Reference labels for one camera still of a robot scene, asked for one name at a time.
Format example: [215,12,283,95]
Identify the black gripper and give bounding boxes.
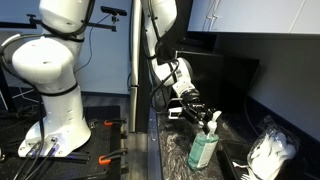
[182,90,218,131]

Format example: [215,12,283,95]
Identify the green soap pump bottle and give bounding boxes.
[187,110,223,171]

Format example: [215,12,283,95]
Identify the black plastic tray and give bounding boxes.
[216,139,264,180]

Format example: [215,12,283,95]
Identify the black steel microwave oven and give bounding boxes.
[174,49,261,115]

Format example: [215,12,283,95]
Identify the white plastic fork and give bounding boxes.
[232,161,252,170]

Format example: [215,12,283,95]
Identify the clear bag of white cutlery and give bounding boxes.
[246,114,302,180]

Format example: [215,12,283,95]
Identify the black clamp with orange tip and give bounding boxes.
[98,147,130,166]
[103,117,128,128]

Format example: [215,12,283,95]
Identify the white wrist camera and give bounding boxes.
[167,106,184,121]

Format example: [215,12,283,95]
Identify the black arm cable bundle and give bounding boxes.
[143,0,188,116]

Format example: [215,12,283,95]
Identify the silver metal vertical post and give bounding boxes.
[128,0,143,133]

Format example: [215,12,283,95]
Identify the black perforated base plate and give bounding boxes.
[0,105,130,180]

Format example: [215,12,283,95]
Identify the white wall cabinet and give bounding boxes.
[187,0,320,35]

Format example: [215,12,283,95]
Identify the thin black camera cable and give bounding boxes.
[73,14,116,75]

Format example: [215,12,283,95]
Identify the black camera mounting bar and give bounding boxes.
[26,13,118,33]

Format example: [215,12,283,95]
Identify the black stereo camera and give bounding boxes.
[100,5,129,17]

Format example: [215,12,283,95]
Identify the thick black robot base cable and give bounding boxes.
[13,139,60,180]

